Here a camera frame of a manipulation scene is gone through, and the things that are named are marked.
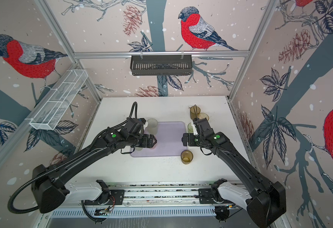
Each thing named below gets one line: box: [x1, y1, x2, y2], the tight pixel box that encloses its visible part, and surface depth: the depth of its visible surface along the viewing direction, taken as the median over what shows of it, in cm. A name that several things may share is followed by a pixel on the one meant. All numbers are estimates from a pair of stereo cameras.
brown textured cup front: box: [180, 149, 194, 165], surface depth 86 cm
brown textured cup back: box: [189, 105, 201, 120], surface depth 106 cm
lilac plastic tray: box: [130, 121, 187, 157], surface depth 93 cm
